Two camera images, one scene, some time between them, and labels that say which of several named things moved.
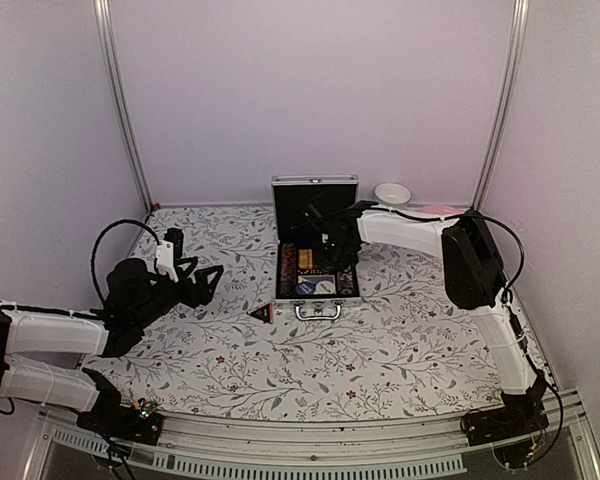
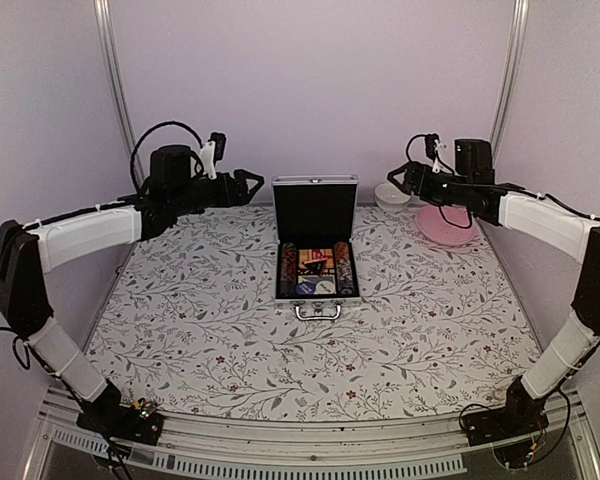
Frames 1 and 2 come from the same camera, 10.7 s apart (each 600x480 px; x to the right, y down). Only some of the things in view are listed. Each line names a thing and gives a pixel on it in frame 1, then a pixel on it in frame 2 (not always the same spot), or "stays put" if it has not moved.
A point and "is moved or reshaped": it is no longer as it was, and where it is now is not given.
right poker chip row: (345, 282) stays put
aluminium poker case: (302, 278) stays put
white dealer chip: (325, 287) stays put
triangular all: (264, 313) is moved or reshaped
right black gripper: (324, 264) -> (414, 169)
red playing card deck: (305, 258) stays put
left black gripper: (204, 293) -> (243, 197)
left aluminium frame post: (105, 28) stays put
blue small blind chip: (305, 288) stays put
